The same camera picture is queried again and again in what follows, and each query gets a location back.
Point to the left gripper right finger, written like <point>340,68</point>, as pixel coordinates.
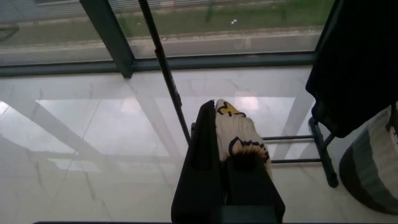
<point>248,186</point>

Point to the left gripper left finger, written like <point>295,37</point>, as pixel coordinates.
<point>199,186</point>

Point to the cream printed garment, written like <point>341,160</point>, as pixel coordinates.
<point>236,130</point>

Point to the black garment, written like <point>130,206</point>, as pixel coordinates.
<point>357,62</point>

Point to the white laundry basket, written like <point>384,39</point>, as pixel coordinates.
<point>370,174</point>

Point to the black clothes rack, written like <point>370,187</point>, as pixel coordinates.
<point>164,68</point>

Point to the window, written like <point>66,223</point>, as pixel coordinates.
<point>112,37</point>

